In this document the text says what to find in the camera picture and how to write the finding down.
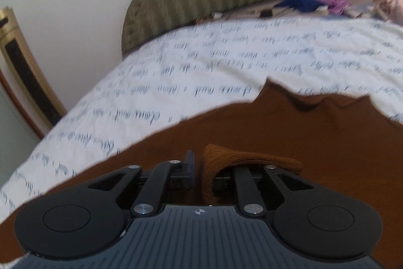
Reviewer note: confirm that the purple cloth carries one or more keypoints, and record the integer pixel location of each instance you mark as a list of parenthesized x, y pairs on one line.
[(337, 4)]

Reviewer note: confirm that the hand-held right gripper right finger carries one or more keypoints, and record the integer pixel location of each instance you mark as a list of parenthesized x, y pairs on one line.
[(244, 184)]

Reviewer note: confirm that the white script-printed blanket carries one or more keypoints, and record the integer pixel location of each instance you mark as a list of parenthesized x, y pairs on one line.
[(189, 67)]

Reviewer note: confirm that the brown knit sweater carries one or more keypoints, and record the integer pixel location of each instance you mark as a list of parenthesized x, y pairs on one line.
[(220, 127)]

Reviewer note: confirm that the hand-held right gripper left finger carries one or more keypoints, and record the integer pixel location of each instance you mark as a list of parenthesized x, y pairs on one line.
[(190, 169)]

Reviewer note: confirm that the pile of pink clothes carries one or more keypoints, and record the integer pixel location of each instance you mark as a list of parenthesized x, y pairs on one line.
[(388, 1)]

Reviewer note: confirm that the dark blue cloth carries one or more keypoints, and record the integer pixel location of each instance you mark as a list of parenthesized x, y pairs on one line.
[(299, 3)]

